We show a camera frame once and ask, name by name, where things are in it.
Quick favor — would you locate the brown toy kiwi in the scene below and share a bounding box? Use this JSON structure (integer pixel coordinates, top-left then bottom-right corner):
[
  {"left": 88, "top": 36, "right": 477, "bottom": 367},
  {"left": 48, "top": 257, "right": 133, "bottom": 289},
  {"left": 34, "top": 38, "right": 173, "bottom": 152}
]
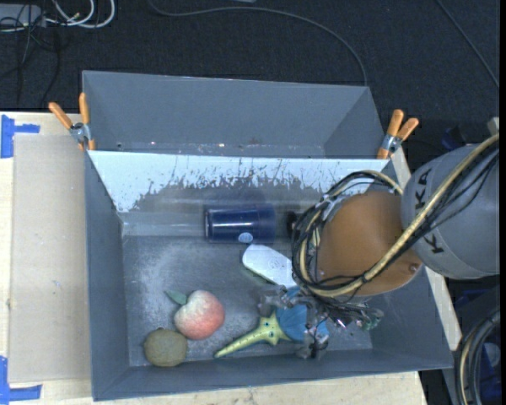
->
[{"left": 143, "top": 327, "right": 190, "bottom": 369}]

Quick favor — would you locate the pale wood flat board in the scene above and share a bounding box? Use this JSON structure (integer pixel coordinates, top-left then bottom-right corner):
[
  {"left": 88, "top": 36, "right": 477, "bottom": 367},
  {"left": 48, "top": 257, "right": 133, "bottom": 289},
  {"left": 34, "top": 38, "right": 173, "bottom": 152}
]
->
[{"left": 7, "top": 132, "right": 92, "bottom": 384}]

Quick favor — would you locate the grey metal bin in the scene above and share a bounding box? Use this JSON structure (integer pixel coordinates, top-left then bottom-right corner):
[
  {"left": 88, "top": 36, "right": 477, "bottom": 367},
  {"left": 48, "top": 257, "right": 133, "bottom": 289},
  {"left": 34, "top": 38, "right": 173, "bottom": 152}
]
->
[{"left": 81, "top": 70, "right": 455, "bottom": 402}]

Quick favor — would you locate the pink toy peach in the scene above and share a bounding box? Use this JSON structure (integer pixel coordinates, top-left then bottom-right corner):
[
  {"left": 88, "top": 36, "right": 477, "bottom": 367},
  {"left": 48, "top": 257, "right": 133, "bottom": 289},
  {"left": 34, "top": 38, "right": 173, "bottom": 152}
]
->
[{"left": 164, "top": 289, "right": 227, "bottom": 341}]

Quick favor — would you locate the dark blue cylindrical container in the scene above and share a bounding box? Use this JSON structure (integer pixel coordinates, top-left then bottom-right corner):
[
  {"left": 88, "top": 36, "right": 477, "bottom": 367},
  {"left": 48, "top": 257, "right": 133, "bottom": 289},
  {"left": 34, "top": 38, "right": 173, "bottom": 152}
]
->
[{"left": 204, "top": 203, "right": 278, "bottom": 245}]

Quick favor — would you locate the blue and yellow toy fish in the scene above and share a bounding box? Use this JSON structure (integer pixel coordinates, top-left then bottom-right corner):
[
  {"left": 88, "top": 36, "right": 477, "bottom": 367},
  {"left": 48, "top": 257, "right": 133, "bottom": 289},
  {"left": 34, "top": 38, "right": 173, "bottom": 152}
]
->
[{"left": 213, "top": 296, "right": 331, "bottom": 359}]

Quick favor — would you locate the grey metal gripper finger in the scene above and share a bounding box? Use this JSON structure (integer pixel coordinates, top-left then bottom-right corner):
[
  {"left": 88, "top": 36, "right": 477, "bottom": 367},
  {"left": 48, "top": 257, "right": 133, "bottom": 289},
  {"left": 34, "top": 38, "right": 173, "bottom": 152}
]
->
[
  {"left": 296, "top": 332, "right": 330, "bottom": 360},
  {"left": 257, "top": 285, "right": 299, "bottom": 316}
]

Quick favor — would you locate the white oval plastic object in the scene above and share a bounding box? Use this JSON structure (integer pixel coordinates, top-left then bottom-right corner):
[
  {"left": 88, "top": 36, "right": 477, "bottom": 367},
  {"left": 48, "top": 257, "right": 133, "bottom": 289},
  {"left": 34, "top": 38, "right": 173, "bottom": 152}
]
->
[{"left": 240, "top": 243, "right": 299, "bottom": 289}]

